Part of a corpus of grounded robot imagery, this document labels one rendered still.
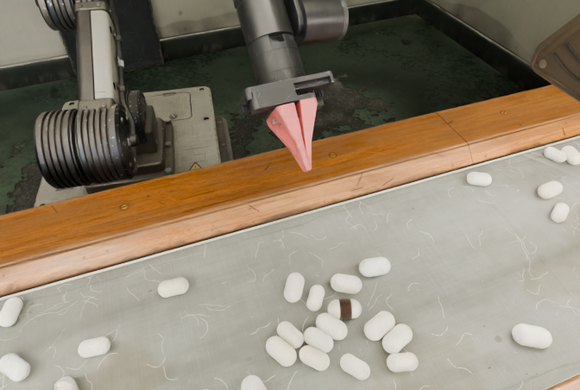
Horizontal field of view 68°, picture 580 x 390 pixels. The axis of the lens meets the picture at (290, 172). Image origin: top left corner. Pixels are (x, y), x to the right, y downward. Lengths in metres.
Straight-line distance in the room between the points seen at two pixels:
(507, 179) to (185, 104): 0.89
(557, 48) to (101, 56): 0.67
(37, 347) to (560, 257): 0.62
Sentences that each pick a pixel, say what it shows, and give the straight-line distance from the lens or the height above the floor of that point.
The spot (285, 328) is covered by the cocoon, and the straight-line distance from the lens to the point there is 0.49.
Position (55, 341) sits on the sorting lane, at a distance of 0.56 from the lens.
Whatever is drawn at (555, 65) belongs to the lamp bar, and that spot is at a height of 1.05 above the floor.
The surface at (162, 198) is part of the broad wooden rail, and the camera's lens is 0.61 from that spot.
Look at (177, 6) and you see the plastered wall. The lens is 2.45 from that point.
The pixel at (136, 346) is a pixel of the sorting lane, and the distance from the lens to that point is 0.52.
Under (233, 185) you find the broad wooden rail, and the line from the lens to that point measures 0.61.
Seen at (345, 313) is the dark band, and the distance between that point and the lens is 0.50.
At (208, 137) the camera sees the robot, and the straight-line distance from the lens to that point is 1.16.
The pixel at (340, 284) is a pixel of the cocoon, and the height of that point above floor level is 0.76.
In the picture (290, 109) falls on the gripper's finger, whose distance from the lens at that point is 0.47.
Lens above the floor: 1.19
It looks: 44 degrees down
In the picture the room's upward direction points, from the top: straight up
